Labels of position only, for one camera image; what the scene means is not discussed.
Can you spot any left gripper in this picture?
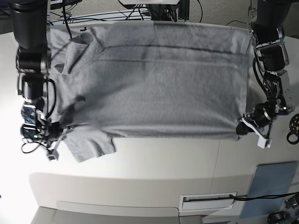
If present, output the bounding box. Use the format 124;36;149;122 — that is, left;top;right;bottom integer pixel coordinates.
236;102;278;148

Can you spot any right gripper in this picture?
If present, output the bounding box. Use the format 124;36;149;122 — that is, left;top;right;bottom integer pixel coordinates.
21;105;74;161

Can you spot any grey T-shirt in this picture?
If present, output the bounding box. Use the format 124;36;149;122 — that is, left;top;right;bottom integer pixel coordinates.
49;22;250;162

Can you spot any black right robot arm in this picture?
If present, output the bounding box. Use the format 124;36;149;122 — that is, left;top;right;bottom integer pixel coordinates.
8;0;68;161

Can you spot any blue grey board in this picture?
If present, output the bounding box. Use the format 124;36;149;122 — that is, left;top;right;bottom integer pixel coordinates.
239;161;297;219

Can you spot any black desk cable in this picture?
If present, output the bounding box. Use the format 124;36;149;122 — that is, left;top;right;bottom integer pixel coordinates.
229;191;299;202

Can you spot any white cable grommet slot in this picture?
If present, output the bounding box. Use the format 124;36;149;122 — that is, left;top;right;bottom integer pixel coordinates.
179;192;237;212

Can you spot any black camera stand base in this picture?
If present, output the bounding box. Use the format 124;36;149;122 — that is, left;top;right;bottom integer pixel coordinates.
118;0;190;22

